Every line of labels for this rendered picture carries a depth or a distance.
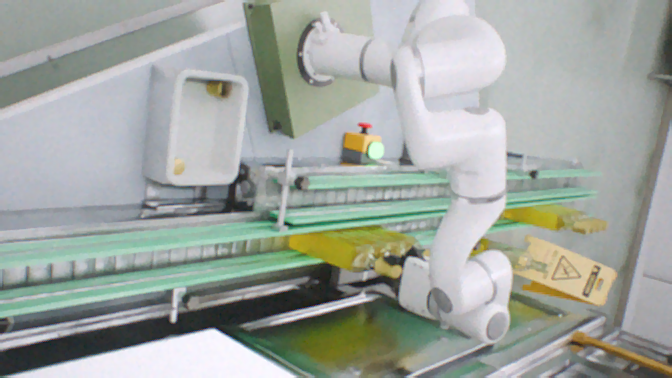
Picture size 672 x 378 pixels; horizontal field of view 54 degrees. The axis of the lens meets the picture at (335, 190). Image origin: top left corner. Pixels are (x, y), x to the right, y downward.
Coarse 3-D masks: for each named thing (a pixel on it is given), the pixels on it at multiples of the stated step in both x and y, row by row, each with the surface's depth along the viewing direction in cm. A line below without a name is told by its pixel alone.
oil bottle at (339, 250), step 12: (300, 240) 145; (312, 240) 143; (324, 240) 141; (336, 240) 139; (348, 240) 140; (312, 252) 143; (324, 252) 141; (336, 252) 138; (348, 252) 136; (360, 252) 135; (372, 252) 137; (336, 264) 139; (348, 264) 136; (360, 264) 135
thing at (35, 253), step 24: (384, 216) 163; (408, 216) 167; (432, 216) 175; (72, 240) 107; (96, 240) 109; (120, 240) 112; (144, 240) 114; (168, 240) 115; (192, 240) 117; (216, 240) 121; (240, 240) 125; (0, 264) 92; (24, 264) 95
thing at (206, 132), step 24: (192, 72) 123; (192, 96) 133; (240, 96) 134; (192, 120) 134; (216, 120) 139; (240, 120) 135; (168, 144) 124; (192, 144) 136; (216, 144) 139; (240, 144) 136; (168, 168) 124; (192, 168) 137; (216, 168) 139
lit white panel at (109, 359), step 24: (192, 336) 116; (216, 336) 118; (96, 360) 103; (120, 360) 104; (144, 360) 105; (168, 360) 106; (192, 360) 107; (216, 360) 109; (240, 360) 110; (264, 360) 111
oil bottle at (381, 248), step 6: (342, 234) 145; (348, 234) 145; (354, 234) 146; (360, 234) 147; (360, 240) 142; (366, 240) 142; (372, 240) 143; (378, 240) 144; (372, 246) 140; (378, 246) 140; (384, 246) 141; (378, 252) 139; (384, 252) 140; (390, 252) 142
